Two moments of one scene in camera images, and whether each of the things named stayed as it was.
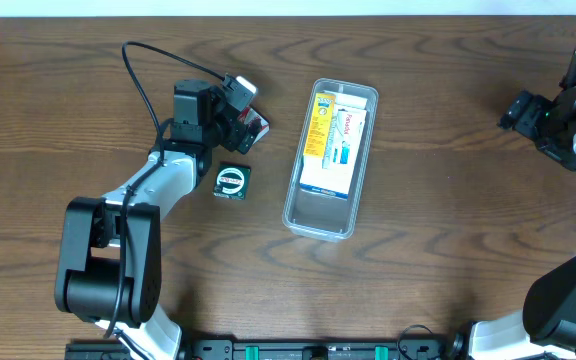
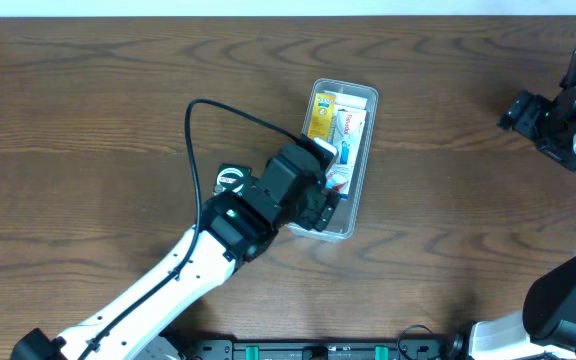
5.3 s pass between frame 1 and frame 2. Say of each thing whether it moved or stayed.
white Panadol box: stayed
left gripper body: moved
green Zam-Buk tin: stayed
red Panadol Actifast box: moved
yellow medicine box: stayed
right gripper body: stayed
